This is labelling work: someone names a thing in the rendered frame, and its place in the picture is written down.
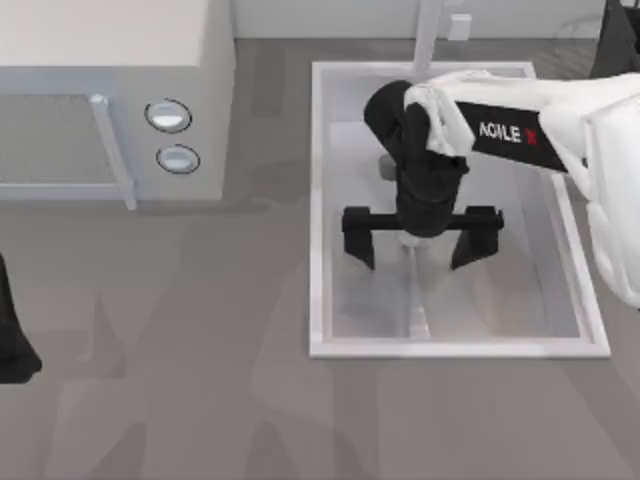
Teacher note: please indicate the grey sink drain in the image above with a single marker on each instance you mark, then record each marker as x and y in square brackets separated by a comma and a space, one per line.
[385, 167]

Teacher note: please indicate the white sink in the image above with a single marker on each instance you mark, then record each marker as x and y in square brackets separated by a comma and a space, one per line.
[500, 320]

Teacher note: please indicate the tall white tap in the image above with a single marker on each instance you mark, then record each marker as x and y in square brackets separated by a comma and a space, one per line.
[424, 35]

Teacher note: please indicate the pale microwave oven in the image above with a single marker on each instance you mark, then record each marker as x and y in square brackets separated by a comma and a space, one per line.
[210, 125]

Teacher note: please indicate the small round microwave knob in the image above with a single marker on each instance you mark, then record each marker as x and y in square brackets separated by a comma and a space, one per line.
[178, 159]

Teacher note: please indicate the large round microwave knob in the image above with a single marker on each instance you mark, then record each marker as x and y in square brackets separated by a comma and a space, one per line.
[168, 115]

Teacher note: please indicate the black stand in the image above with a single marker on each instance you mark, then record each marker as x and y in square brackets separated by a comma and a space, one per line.
[617, 40]

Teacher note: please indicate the microwave oven door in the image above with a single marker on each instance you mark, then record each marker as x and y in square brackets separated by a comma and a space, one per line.
[50, 140]

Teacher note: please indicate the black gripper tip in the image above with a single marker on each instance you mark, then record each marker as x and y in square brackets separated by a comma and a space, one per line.
[15, 340]

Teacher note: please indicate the white wall socket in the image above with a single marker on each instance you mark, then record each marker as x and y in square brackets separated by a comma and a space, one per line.
[460, 26]

